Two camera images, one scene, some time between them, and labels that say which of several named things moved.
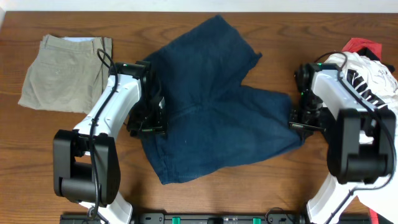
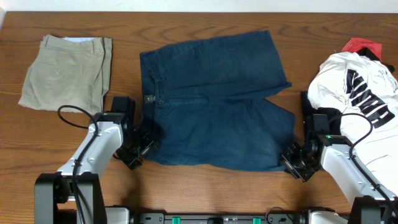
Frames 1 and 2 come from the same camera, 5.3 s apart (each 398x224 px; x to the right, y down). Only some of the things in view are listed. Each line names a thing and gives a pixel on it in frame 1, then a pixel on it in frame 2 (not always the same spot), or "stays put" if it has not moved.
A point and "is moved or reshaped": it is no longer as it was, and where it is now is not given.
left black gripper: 148,128 -> 137,150
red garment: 355,44 stays put
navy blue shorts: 214,118 is moved or reshaped
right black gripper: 304,125 -> 296,162
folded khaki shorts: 67,74 stays put
